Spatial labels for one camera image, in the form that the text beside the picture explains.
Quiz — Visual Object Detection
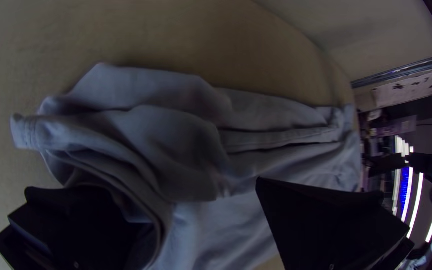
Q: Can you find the grey t-shirt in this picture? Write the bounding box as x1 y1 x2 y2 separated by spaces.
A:
9 61 363 270

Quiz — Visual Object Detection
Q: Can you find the white wall poster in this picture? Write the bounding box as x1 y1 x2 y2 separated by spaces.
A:
371 68 432 109

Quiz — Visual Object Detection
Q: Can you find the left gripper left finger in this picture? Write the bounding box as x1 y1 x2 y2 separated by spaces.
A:
0 185 161 270

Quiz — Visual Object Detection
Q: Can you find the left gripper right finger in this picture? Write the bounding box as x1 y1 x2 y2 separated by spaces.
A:
255 176 416 270

